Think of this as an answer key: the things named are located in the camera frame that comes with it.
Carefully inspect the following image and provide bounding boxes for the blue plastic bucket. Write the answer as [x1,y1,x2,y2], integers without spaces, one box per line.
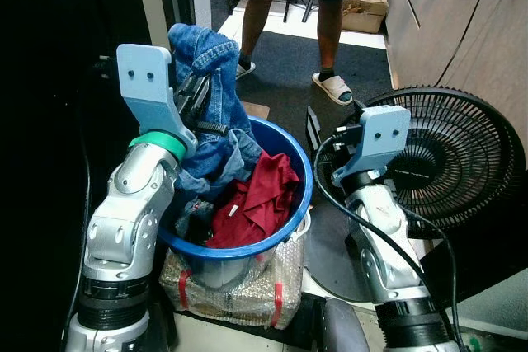
[156,115,315,292]

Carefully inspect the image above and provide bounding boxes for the bubble-wrapped box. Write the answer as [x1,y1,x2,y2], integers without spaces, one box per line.
[158,212,311,331]

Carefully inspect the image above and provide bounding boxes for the thin black hanging cable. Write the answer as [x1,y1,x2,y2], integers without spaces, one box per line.
[456,0,502,66]

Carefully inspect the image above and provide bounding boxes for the brown cardboard box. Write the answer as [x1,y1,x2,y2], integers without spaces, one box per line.
[340,0,389,36]

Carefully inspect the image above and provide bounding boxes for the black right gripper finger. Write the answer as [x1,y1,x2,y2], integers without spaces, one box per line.
[306,106,325,154]

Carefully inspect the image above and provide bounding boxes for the black floor fan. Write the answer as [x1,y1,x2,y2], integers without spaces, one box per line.
[301,86,527,304]

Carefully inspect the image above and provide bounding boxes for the red garment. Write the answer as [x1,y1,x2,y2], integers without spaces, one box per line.
[205,150,303,251]

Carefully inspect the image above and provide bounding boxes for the brown wooden board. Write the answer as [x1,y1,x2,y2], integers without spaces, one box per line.
[243,101,272,121]

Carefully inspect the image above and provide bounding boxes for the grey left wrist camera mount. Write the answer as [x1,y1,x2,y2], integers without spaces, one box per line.
[115,42,200,156]

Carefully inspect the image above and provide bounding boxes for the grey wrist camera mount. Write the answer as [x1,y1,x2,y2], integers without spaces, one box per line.
[115,42,200,156]
[346,104,413,187]

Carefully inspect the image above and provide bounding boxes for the person in red shirt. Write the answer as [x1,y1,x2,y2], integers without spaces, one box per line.
[233,0,358,108]

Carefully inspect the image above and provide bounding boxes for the blue denim jeans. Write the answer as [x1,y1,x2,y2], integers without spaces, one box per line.
[160,22,266,230]

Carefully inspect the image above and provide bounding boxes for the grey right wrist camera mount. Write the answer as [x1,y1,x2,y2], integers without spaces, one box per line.
[346,104,413,187]

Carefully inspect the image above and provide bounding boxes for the wood cabinet with black counter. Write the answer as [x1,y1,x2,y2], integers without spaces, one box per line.
[383,0,528,153]

